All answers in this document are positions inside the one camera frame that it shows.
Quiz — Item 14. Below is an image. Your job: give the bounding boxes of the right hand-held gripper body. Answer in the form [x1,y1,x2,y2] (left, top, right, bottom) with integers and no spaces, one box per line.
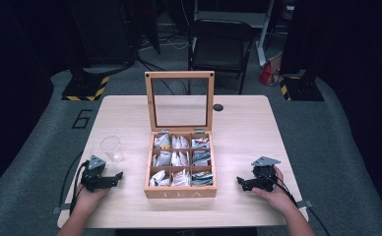
[250,155,282,193]

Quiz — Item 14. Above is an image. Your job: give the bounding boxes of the red bag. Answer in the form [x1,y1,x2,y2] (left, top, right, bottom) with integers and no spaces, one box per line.
[258,51,284,88]

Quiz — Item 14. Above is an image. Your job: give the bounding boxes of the person's right hand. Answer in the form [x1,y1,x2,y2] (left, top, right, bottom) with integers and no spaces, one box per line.
[251,164,299,214]

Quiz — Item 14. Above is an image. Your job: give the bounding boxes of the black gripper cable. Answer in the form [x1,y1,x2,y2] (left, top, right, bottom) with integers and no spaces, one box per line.
[58,149,91,215]
[265,171,332,236]

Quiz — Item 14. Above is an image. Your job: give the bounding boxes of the wooden tea box with lid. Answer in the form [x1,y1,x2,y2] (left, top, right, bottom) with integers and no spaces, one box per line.
[143,70,219,200]

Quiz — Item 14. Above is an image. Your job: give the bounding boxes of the clear glass cup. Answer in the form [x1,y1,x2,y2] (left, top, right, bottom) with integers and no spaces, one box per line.
[99,135,125,164]

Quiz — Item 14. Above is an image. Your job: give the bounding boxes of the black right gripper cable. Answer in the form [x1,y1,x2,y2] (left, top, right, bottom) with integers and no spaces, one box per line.
[265,171,332,236]

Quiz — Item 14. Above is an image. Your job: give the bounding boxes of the black yellow striped stand base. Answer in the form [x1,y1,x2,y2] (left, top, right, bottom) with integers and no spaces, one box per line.
[61,72,110,102]
[278,74,325,102]

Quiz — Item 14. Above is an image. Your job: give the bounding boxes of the floor cables bundle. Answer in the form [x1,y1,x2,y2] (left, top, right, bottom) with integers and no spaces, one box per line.
[136,19,193,96]

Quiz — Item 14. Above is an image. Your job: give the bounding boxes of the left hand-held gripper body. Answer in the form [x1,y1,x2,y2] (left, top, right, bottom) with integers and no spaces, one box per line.
[80,154,114,193]

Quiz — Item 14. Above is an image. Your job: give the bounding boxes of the person's left hand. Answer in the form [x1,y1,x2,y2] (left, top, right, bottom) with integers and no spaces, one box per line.
[75,182,112,210]

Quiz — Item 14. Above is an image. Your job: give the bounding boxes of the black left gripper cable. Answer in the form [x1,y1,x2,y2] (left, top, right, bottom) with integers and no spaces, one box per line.
[58,149,91,215]

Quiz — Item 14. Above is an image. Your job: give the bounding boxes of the black folding chair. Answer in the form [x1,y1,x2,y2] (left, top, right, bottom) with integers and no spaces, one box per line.
[187,18,258,95]

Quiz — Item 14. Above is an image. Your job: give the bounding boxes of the group of assorted tea bags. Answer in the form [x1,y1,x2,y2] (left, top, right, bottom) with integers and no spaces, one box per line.
[149,132,215,188]

